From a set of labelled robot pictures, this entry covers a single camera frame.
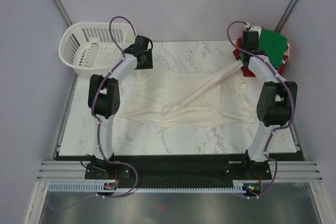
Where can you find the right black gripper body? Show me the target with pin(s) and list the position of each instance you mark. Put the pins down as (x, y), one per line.
(239, 54)

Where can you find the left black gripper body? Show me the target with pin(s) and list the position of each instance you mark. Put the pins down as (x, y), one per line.
(147, 63)

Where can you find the cream white t shirt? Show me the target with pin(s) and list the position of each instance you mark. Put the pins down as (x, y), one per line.
(165, 98)

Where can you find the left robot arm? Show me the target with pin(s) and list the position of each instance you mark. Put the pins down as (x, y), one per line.
(104, 98)

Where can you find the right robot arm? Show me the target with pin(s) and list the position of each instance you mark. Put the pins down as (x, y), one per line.
(276, 105)

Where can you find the folded red printed t shirt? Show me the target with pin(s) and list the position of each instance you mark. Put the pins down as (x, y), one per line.
(248, 73)

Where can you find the folded green t shirt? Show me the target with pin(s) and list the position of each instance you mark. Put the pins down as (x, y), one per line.
(274, 45)

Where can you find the white plastic laundry basket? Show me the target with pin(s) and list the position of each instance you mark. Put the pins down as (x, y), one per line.
(93, 47)

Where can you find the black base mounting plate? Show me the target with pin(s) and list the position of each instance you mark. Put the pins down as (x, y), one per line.
(178, 171)

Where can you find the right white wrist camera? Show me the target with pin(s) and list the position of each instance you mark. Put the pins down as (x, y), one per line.
(248, 26)

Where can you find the left aluminium table rail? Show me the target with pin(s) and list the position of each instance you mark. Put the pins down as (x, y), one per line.
(64, 115)

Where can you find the white slotted cable duct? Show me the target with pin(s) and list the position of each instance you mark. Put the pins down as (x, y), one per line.
(100, 187)

